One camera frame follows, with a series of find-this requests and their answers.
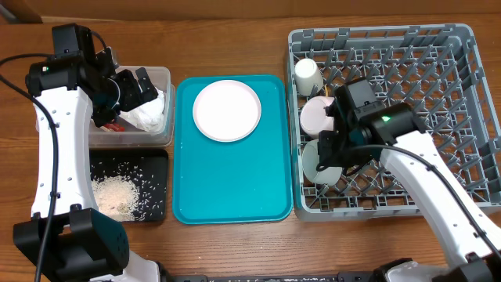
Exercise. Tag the pink plate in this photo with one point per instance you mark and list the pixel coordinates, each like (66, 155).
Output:
(227, 111)

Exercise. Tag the clear plastic bin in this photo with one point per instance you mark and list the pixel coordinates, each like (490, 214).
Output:
(137, 137)

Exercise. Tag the white napkin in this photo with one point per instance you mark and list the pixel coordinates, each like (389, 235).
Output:
(149, 116)

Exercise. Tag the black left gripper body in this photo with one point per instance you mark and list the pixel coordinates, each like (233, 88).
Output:
(108, 100)

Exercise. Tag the black tray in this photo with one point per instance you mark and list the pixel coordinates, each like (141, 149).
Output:
(156, 159)

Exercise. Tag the red wrapper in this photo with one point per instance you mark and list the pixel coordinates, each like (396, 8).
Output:
(112, 127)

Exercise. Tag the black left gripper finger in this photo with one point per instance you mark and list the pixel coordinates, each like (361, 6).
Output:
(131, 99)
(144, 80)

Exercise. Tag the pile of rice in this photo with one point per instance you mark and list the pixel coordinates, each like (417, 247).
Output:
(127, 192)

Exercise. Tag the pink small bowl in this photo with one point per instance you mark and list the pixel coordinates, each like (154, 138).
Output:
(313, 118)

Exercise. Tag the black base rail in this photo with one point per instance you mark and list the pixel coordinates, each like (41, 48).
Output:
(364, 276)

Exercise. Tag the grey small bowl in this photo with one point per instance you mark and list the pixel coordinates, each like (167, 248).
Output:
(310, 159)

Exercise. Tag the teal plastic tray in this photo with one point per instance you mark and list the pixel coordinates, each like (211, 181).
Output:
(243, 181)

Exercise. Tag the white paper cup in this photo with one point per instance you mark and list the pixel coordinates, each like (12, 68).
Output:
(308, 77)

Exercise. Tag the grey dishwasher rack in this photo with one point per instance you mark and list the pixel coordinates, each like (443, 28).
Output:
(436, 69)

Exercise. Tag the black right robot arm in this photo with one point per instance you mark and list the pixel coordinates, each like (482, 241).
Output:
(364, 130)

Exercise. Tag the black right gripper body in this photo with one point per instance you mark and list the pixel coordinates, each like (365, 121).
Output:
(343, 150)

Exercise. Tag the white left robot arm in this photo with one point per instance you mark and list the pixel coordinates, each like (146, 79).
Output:
(67, 238)

